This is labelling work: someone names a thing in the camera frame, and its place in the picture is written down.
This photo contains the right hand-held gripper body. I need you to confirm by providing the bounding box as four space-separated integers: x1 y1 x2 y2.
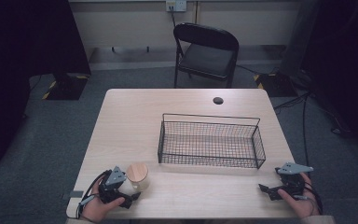
274 161 314 198

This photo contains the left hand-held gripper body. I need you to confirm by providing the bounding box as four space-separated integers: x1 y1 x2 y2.
98 165 129 205

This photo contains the person's right hand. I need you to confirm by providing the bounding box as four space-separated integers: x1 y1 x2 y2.
276 172 321 220

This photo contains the person's left hand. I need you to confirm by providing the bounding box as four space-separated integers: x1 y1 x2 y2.
79 179 126 224

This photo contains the glass jar with wooden lid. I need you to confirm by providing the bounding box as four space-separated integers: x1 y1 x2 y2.
125 162 151 192

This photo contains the grey tape strip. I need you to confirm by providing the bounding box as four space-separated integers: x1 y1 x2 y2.
61 189 85 201

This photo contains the black stand base, yellow tape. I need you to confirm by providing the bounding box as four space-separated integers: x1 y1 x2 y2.
41 72 90 102
253 72 298 98

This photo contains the dark curtain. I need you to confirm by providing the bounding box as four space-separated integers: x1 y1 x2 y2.
301 0 358 155
0 0 92 172

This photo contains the black folding chair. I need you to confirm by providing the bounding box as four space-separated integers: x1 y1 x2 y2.
172 21 241 90

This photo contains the right hand-held gripper cable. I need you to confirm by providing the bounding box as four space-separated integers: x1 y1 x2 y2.
303 179 324 217

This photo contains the hand-held gripper cable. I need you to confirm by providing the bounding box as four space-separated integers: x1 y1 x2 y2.
303 179 324 217
76 169 113 220

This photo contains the left hand-held gripper cable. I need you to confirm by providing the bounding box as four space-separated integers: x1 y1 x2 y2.
76 169 113 220

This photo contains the black floor cable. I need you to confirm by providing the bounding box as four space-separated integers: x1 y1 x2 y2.
272 91 313 167

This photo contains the black wire basket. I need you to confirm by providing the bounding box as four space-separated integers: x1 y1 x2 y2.
157 112 268 171

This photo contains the black cable at wall socket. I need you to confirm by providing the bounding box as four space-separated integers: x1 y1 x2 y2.
168 5 178 31

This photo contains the white wall socket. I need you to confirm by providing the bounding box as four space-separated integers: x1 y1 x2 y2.
165 0 188 13

